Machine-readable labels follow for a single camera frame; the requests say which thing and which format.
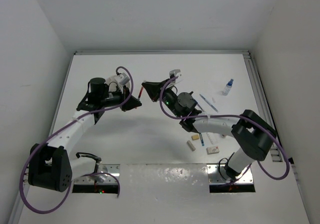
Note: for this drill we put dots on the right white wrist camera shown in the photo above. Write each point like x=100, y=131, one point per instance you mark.
x=175, y=75

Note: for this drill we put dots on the aluminium frame rail right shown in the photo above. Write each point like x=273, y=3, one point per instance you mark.
x=258, y=90

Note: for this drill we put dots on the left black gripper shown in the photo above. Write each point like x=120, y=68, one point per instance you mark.
x=123, y=95

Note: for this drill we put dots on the yellow eraser block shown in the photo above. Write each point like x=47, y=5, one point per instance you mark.
x=195, y=137

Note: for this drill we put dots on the beige cylindrical eraser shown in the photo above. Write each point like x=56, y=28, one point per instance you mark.
x=190, y=145

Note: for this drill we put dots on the white round compartment organizer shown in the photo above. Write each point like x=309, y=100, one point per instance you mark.
x=111, y=81

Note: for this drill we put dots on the blue crayon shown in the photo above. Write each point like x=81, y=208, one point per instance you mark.
x=201, y=139

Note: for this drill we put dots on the red crayon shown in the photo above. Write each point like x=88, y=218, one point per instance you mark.
x=140, y=93

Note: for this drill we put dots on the aluminium frame rail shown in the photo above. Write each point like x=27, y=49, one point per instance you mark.
x=16, y=210
x=258, y=90

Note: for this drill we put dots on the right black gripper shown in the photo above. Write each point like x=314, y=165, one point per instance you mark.
x=154, y=90

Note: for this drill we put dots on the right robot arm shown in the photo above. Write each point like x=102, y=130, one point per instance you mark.
x=253, y=135

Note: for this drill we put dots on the clear plastic ruler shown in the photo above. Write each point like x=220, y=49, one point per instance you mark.
x=211, y=138

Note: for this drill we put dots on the clear blue pen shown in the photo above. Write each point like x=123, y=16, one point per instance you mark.
x=208, y=103

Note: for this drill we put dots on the aluminium frame rail left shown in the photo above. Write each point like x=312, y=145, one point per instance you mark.
x=16, y=210

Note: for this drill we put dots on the white boxed eraser red label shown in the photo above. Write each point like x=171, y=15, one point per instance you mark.
x=212, y=150

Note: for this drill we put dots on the small blue-capped glue bottle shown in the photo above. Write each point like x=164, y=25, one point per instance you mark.
x=228, y=87

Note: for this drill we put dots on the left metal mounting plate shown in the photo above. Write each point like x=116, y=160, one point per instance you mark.
x=107, y=181

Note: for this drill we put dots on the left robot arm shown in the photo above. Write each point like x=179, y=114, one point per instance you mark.
x=52, y=166

